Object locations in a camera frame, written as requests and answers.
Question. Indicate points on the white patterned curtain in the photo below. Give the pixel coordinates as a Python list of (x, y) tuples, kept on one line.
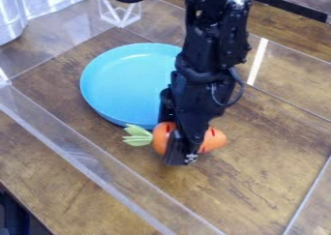
[(17, 12)]

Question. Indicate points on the clear acrylic enclosure wall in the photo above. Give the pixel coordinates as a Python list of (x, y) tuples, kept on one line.
[(88, 185)]

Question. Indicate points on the orange toy carrot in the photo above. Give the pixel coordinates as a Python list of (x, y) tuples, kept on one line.
[(138, 137)]

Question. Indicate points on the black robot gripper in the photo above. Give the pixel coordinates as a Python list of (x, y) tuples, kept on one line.
[(190, 103)]

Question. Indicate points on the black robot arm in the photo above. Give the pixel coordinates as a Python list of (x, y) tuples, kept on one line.
[(204, 77)]

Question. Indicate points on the blue round tray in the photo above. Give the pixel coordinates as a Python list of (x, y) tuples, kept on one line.
[(121, 82)]

